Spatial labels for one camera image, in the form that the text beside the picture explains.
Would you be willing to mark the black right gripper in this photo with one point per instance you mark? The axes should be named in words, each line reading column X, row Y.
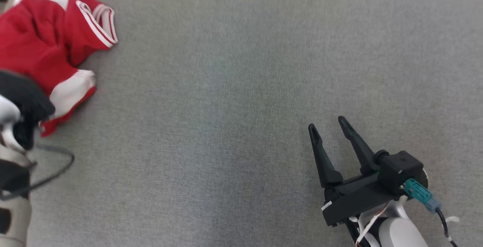
column 354, row 200

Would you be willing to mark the red and white sports jersey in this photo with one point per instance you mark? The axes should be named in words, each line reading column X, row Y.
column 34, row 43

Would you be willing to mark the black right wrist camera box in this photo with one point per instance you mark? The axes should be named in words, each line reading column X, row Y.
column 400, row 169

